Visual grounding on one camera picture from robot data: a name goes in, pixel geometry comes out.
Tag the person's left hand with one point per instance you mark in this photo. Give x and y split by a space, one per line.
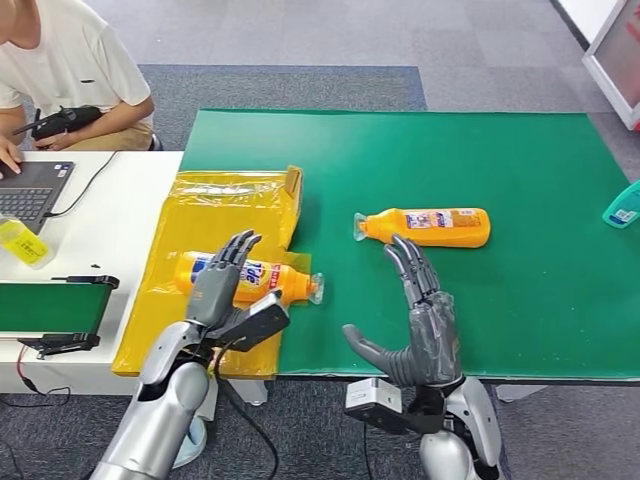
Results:
53 140

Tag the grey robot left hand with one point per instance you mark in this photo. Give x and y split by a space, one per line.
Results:
220 285

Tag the person's right hand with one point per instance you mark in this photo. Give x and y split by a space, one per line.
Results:
10 156

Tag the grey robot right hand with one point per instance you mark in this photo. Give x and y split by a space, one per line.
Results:
435 331

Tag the black remote controller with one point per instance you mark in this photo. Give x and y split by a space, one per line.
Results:
75 119

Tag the orange detergent bottle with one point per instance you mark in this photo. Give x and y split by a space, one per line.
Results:
390 228
285 283

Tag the person's left forearm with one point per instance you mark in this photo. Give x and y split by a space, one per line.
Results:
118 122

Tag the person's right forearm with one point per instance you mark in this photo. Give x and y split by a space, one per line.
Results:
10 122

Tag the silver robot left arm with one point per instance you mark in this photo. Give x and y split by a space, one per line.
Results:
160 411

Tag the clear bottle yellow label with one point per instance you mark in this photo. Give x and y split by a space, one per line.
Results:
23 245

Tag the teal plastic bottle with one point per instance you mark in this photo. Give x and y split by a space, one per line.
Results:
623 208

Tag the dark grey laptop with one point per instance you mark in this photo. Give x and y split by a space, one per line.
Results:
30 199

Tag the person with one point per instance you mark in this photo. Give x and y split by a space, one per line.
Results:
70 60

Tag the yellow film-wrapped box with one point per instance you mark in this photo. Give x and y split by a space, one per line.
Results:
164 225

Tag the white desk leg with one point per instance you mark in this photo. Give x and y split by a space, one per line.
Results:
213 397

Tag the white table foot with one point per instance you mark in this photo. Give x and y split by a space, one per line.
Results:
518 393
250 393

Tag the white low desk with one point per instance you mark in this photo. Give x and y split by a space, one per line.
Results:
125 212

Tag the white rounded base foot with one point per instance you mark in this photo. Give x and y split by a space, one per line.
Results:
192 444

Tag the green table mat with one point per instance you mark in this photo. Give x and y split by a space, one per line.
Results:
525 166

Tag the white framed sign board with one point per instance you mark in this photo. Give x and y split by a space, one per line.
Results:
623 63

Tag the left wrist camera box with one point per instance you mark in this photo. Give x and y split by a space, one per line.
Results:
260 321

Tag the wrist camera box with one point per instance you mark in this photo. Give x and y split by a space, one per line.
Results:
372 401
260 321

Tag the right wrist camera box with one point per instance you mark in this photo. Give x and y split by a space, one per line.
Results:
372 401

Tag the green panel black frame device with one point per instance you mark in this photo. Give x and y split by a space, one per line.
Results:
50 308

